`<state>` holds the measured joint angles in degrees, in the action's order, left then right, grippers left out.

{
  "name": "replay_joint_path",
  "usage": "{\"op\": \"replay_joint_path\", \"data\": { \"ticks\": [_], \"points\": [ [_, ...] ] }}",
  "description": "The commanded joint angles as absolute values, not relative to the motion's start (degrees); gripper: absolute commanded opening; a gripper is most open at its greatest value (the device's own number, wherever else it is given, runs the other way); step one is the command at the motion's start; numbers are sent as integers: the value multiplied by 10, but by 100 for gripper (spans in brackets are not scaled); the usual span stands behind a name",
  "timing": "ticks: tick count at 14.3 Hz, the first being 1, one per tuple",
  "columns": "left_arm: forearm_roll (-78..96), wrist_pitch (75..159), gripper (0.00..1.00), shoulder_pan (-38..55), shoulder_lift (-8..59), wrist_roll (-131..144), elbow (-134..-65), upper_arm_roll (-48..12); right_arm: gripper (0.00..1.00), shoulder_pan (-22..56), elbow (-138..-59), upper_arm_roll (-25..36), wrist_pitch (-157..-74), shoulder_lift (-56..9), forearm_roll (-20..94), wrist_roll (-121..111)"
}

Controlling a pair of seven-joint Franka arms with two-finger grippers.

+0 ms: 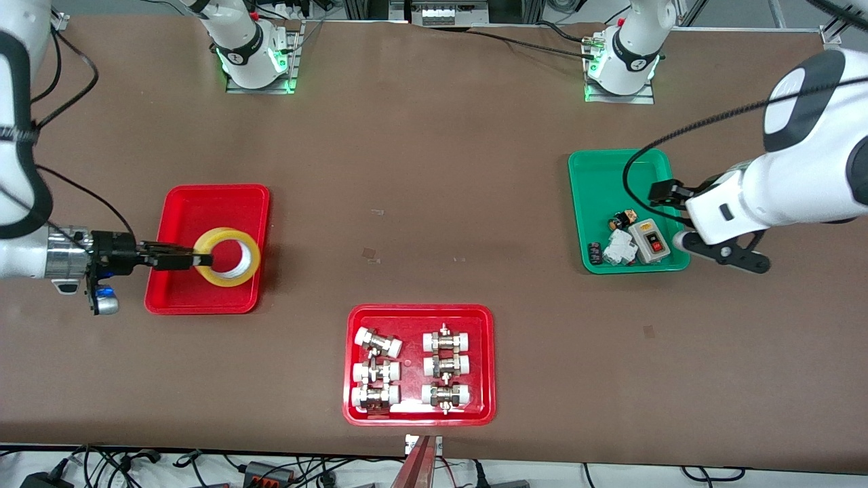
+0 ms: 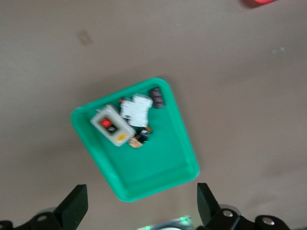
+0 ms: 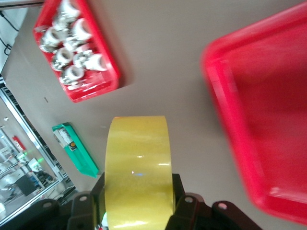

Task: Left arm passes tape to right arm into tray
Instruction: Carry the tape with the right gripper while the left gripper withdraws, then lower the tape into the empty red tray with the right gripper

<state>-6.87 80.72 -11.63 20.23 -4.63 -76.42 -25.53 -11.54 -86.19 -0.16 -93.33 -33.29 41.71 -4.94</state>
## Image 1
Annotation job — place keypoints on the metal valve white caps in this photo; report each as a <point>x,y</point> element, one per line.
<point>447,366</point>
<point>375,396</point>
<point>376,371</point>
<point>378,343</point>
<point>447,395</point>
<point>447,340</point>

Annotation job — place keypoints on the aluminium frame rack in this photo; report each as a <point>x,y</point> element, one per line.
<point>400,10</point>

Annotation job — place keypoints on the red tray holding valves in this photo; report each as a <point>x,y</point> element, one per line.
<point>413,318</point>

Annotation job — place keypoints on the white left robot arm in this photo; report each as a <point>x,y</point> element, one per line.
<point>800,190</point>

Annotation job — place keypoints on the red plastic tray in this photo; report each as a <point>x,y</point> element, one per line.
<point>203,210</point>

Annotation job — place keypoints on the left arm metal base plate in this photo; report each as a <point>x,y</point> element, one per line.
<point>644,99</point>

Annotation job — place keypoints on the aluminium corner profile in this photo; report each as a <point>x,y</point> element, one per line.
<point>833,35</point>

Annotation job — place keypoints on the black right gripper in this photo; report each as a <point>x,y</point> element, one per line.
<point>112,252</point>

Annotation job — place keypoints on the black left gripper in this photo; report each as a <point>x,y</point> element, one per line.
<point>666,193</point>

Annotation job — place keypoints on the black power adapter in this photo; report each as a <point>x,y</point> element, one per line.
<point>41,481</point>

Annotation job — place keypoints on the yellow packing tape roll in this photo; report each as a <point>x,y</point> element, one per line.
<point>224,278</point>

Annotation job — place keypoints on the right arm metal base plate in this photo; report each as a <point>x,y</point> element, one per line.
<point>293,61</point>

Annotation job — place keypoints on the green plastic tray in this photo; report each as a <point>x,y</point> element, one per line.
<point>597,196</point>

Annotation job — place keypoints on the reddish metal bar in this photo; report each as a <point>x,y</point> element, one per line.
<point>417,471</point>

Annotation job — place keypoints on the small metal bracket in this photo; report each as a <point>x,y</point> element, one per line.
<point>412,444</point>

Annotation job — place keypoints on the grey on-off switch box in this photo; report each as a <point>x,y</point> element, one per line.
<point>649,241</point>

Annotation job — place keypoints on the black orange coil component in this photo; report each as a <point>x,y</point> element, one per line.
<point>622,220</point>

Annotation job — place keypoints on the white power strip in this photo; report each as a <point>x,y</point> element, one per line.
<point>437,16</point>

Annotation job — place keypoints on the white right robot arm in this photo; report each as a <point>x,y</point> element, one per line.
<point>17,257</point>

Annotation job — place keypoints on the white circuit breaker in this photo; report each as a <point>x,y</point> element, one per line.
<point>620,249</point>

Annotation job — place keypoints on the black adapter orange plugs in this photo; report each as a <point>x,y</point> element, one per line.
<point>268,472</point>

